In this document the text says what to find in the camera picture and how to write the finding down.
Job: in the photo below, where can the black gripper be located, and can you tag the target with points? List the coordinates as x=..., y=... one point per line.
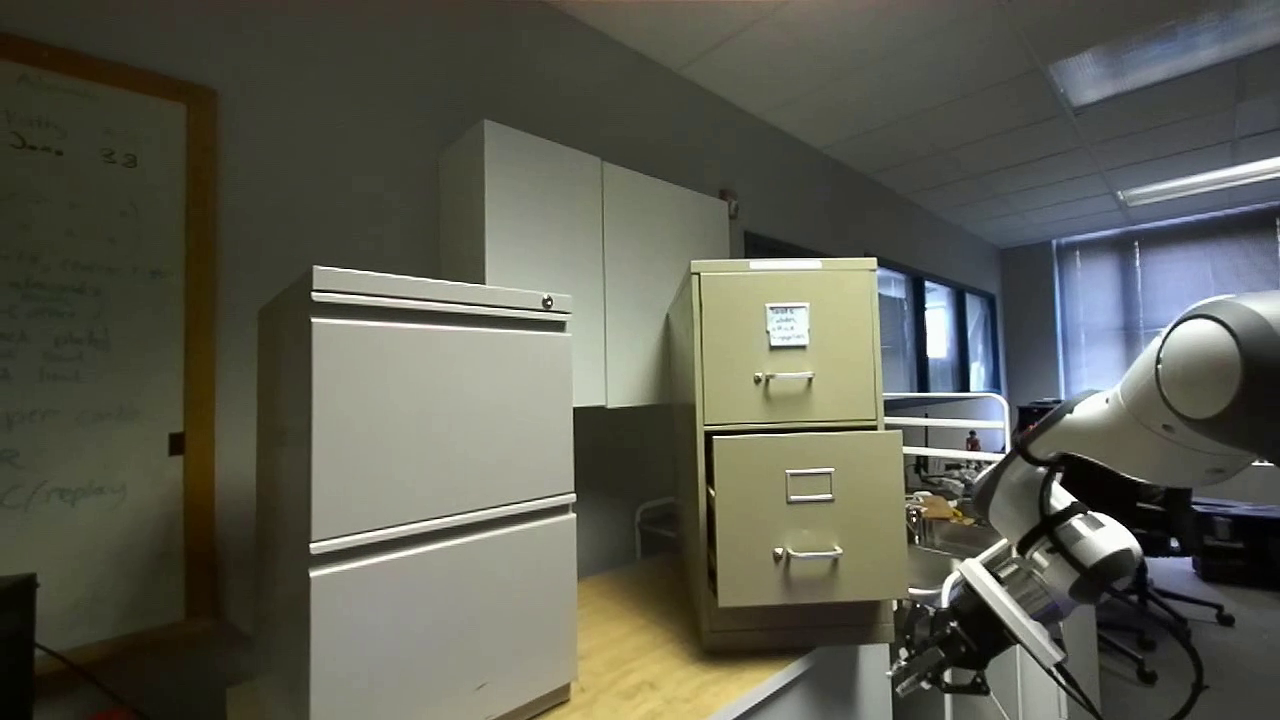
x=944, y=650

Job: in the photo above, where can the whiteboard with wooden frame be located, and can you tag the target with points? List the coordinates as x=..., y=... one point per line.
x=105, y=346

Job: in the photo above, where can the white wall cabinet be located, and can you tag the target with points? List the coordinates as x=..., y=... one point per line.
x=534, y=215

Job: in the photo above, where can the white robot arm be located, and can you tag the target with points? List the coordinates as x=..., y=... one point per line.
x=1196, y=405

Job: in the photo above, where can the grey lateral filing cabinet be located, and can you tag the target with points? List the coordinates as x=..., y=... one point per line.
x=414, y=498

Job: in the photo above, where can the white wire rack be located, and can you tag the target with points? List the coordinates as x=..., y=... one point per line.
x=950, y=426

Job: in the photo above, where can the beige two-drawer filing cabinet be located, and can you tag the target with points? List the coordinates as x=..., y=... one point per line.
x=775, y=346

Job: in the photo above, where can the ceiling fluorescent light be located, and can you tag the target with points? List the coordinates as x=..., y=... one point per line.
x=1202, y=182

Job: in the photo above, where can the beige filing cabinet bottom drawer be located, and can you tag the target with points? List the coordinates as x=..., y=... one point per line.
x=808, y=519

